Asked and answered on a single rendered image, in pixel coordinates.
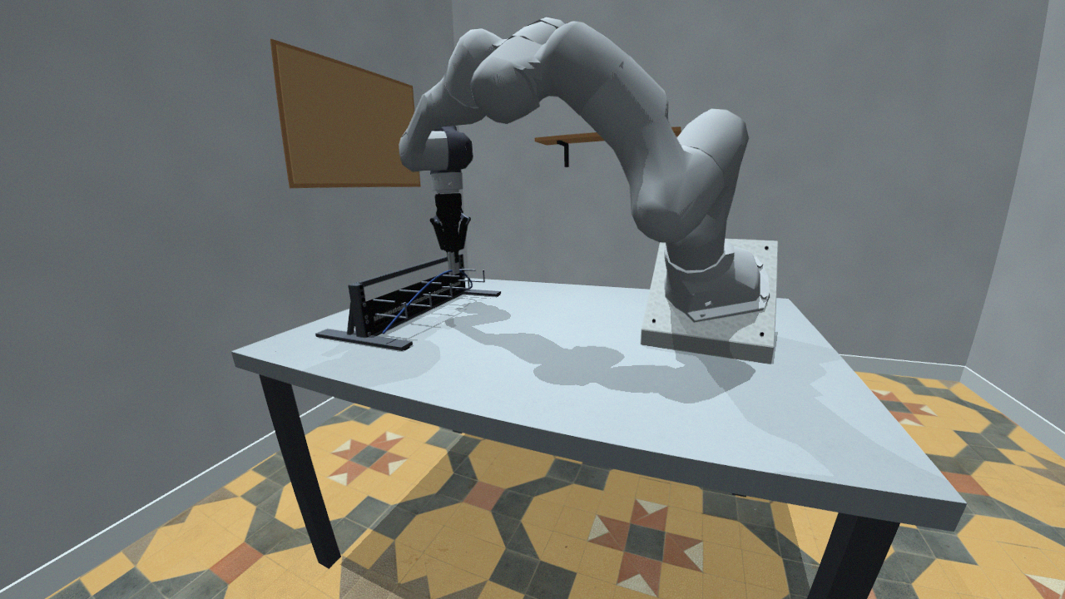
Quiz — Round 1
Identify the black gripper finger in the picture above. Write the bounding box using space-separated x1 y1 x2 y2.
448 211 471 275
430 214 452 270

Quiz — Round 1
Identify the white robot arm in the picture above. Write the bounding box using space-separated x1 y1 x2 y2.
399 17 770 323

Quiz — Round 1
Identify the black patch panel rack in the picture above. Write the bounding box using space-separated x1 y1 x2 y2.
315 256 501 351

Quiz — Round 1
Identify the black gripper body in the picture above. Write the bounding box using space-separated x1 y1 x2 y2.
435 193 463 225

